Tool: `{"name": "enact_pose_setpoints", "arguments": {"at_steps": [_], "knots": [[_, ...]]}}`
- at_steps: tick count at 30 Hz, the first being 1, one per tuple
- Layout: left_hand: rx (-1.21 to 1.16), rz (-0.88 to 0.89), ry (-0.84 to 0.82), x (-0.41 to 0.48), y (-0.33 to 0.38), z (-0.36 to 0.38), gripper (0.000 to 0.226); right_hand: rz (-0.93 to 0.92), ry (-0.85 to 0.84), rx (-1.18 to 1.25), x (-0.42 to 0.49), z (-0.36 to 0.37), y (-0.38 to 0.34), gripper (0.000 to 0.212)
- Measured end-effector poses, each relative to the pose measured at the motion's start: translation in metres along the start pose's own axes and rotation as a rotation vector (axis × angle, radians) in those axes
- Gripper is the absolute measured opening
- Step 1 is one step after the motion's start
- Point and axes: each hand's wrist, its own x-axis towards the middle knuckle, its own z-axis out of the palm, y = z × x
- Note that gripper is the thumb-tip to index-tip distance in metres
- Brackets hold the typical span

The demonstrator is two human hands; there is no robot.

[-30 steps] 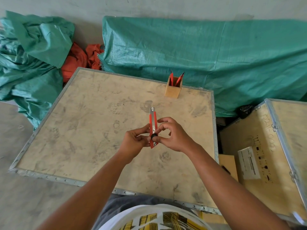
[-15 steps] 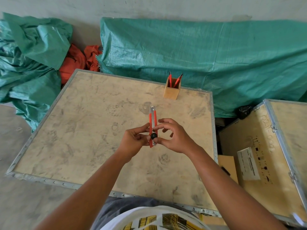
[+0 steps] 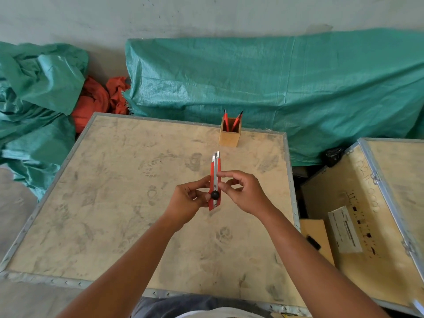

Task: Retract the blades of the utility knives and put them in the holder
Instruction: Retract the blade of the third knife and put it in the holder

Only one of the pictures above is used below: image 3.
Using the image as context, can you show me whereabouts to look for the person's grey trousers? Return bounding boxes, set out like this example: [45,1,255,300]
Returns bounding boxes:
[130,294,276,318]

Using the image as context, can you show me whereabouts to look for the person's right forearm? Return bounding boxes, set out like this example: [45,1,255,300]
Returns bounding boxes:
[258,208,392,318]

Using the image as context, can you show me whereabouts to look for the person's white shirt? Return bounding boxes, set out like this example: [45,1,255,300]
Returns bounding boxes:
[175,307,266,318]

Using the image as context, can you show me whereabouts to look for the labelled metal-edged plywood crate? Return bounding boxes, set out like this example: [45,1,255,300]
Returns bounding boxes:
[300,138,424,318]

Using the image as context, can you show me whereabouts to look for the small cardboard box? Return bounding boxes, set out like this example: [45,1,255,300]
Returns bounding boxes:
[299,219,336,267]

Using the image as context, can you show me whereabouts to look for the orange cloth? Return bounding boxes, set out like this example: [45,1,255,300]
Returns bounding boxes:
[71,76,132,135]

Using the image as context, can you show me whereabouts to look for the large metal-edged plywood crate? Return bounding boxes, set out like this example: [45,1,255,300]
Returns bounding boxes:
[0,112,312,318]

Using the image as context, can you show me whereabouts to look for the wooden pencil holder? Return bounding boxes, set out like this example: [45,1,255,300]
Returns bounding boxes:
[218,117,242,148]

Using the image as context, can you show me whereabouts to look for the crumpled green tarp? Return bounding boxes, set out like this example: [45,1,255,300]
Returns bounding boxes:
[0,41,90,202]

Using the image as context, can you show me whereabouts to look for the person's left hand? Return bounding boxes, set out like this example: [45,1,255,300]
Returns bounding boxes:
[164,175,213,231]

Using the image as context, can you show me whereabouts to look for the black plastic bag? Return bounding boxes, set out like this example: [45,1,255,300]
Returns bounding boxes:
[322,147,346,168]

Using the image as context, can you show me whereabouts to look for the person's left forearm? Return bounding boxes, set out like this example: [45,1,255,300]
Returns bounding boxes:
[56,213,186,318]

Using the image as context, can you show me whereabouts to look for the red utility knife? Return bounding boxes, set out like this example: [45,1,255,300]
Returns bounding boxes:
[208,151,222,212]

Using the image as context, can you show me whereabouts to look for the large green tarp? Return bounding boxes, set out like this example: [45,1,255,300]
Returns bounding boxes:
[122,28,424,167]

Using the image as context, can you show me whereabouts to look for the white paper label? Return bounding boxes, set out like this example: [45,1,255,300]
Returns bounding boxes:
[327,205,363,255]

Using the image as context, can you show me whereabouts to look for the person's right hand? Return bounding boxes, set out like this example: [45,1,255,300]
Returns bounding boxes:
[217,170,276,219]

